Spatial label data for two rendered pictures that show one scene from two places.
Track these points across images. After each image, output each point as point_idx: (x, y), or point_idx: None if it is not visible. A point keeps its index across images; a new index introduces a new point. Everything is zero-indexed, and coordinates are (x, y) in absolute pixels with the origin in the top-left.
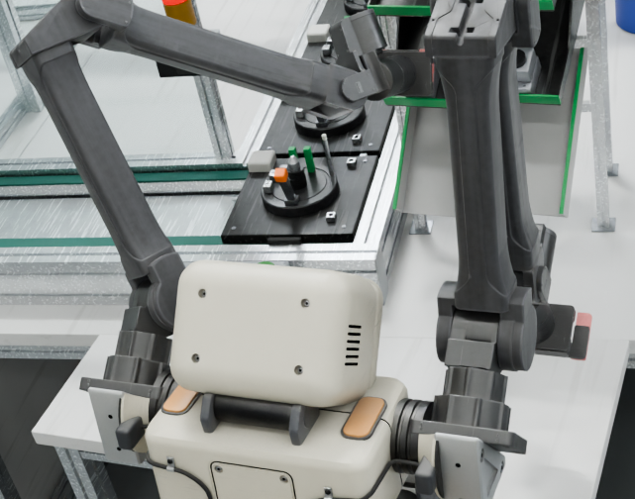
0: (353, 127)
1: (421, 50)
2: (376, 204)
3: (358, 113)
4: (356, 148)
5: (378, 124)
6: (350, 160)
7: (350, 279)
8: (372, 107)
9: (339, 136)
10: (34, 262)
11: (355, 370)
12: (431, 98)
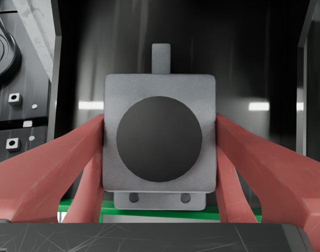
0: (8, 78)
1: None
2: (60, 217)
3: (10, 59)
4: (16, 113)
5: (39, 70)
6: (10, 142)
7: None
8: (28, 43)
9: None
10: None
11: None
12: (205, 214)
